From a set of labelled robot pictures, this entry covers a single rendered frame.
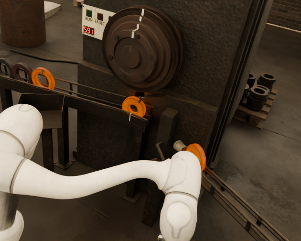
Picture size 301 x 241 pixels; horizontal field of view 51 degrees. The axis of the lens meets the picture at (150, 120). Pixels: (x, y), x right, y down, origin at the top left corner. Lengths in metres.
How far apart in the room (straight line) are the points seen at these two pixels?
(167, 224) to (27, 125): 0.51
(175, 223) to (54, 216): 1.48
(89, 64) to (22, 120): 1.18
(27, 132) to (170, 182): 0.46
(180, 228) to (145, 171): 0.21
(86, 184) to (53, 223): 1.34
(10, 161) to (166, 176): 0.44
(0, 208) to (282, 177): 2.34
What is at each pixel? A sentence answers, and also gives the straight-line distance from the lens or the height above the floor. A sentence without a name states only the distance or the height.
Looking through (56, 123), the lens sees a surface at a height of 0.61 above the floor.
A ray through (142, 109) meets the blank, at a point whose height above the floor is 0.76.
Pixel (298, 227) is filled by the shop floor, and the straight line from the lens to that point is 2.66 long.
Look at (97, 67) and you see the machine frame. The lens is 2.10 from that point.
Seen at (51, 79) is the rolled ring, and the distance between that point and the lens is 2.27.
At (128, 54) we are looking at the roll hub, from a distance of 1.68.
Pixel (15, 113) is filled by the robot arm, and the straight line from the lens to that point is 1.05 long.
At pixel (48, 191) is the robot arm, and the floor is 1.11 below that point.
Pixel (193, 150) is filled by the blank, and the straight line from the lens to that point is 1.68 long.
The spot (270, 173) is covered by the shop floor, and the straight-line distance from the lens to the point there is 2.99.
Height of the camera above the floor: 1.77
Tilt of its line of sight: 34 degrees down
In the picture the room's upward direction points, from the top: 9 degrees clockwise
